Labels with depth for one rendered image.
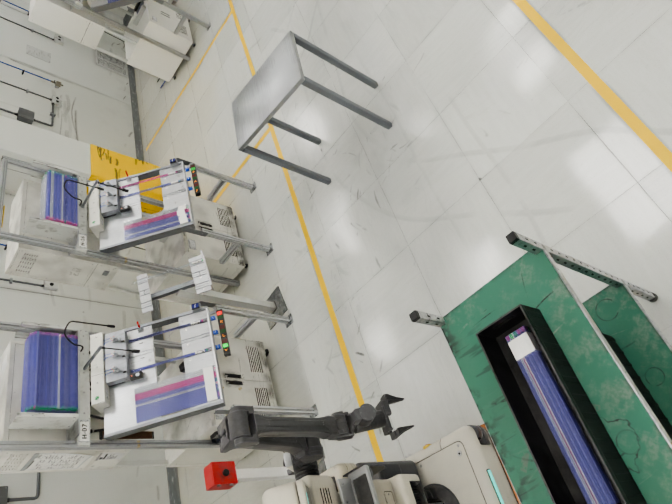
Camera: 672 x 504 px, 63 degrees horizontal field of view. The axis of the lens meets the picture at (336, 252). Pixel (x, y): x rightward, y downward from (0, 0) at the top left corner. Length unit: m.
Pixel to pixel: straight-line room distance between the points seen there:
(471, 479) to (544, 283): 1.20
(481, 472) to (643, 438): 1.17
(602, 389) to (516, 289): 0.39
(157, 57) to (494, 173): 5.24
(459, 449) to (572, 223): 1.19
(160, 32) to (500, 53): 4.78
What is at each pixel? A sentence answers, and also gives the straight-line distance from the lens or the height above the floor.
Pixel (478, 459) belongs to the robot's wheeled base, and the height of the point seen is 0.27.
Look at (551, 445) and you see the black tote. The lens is 1.72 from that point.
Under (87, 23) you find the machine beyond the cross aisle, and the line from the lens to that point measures 7.33.
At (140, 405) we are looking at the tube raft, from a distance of 3.62.
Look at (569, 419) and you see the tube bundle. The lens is 1.66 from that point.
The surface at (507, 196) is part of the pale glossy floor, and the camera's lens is 3.10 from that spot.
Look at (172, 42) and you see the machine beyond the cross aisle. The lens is 7.44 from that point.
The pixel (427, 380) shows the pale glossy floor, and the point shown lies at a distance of 3.20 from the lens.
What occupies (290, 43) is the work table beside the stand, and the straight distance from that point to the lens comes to 3.68.
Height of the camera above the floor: 2.49
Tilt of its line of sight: 39 degrees down
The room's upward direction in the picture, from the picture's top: 74 degrees counter-clockwise
